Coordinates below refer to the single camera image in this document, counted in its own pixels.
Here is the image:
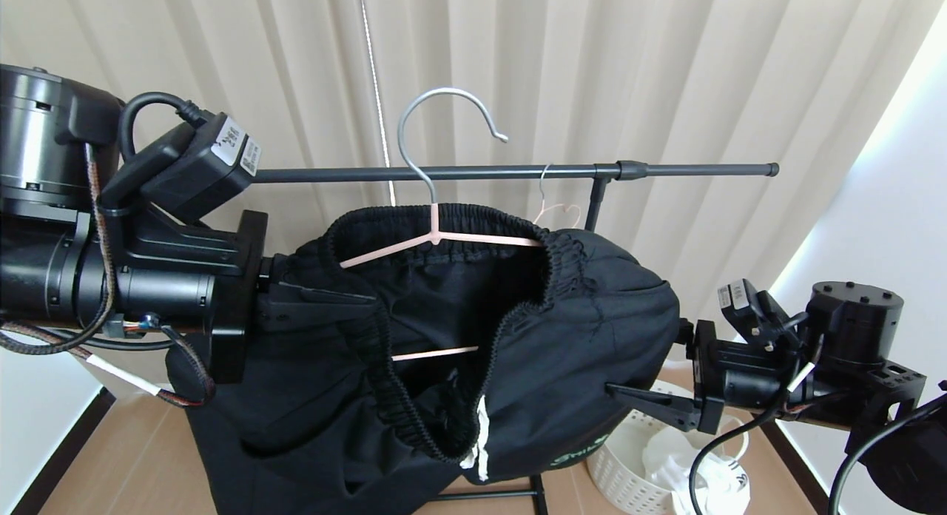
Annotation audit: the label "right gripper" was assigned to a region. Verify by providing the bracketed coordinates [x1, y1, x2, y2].
[604, 319, 813, 436]

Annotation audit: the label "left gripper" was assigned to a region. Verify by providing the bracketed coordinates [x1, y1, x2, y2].
[0, 208, 269, 384]

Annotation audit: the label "black shorts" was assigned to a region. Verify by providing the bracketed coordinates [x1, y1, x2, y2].
[164, 203, 681, 515]

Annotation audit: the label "pink clothes hanger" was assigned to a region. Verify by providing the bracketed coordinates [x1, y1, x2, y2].
[531, 164, 585, 231]
[339, 87, 545, 363]

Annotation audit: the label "white laundry basket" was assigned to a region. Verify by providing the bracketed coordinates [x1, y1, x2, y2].
[587, 360, 749, 515]

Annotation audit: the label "black clothes rack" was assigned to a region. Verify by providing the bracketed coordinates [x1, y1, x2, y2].
[252, 161, 781, 515]

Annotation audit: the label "white garment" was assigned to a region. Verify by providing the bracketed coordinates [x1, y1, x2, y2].
[642, 425, 752, 515]

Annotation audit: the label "beige curtain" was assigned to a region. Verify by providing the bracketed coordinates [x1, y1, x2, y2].
[0, 0, 947, 397]

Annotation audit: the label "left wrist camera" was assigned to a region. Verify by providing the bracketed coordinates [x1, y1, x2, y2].
[100, 112, 263, 275]

